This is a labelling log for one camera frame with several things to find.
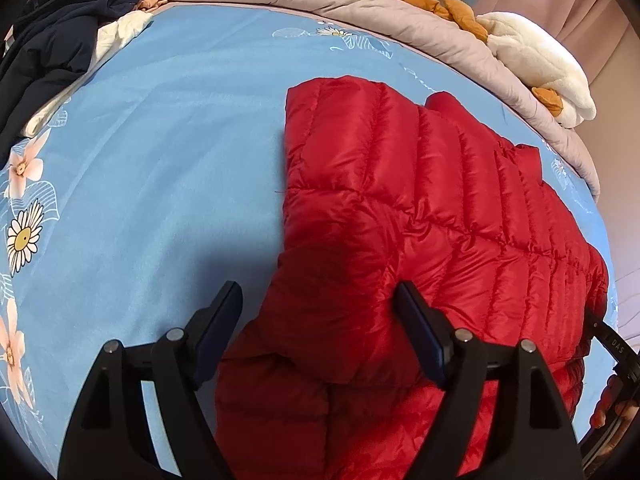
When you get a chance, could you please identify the white goose plush toy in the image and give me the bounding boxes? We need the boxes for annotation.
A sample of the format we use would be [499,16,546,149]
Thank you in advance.
[386,0,598,128]

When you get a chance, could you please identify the red down jacket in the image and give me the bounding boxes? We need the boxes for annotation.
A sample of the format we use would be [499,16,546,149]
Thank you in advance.
[215,75,611,480]

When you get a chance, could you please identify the person's right hand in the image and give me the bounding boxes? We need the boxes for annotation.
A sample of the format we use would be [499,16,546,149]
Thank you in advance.
[589,374,634,430]

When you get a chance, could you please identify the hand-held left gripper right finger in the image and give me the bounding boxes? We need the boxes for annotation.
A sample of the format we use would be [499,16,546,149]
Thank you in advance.
[395,280,585,480]

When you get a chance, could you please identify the pink curtain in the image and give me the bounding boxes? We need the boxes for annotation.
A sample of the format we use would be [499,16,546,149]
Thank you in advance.
[475,0,618,117]

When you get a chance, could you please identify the navy blue coat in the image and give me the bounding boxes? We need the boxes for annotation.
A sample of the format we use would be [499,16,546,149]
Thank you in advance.
[0,4,110,137]

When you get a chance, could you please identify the blue floral bed sheet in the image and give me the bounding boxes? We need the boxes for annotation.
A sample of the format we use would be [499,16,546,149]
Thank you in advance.
[0,2,621,480]

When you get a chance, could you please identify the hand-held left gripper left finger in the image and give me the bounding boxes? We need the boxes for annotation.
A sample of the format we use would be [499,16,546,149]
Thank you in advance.
[57,280,244,480]

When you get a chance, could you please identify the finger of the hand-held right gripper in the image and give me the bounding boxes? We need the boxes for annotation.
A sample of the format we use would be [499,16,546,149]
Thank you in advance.
[582,307,610,343]

